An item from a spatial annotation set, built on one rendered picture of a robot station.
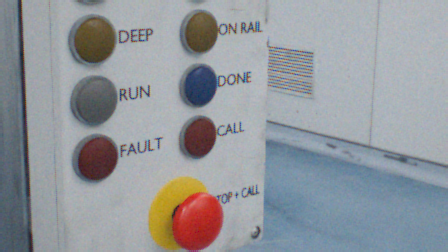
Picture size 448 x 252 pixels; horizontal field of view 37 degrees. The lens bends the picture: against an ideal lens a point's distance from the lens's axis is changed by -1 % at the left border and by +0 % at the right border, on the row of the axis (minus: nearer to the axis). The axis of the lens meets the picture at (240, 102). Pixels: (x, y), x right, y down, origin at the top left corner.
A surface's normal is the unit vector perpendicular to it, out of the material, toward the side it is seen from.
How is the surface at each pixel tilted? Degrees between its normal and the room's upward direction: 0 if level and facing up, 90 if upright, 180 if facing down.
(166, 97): 90
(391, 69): 90
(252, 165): 90
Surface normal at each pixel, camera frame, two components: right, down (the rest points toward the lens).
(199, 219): 0.63, 0.12
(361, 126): -0.71, 0.14
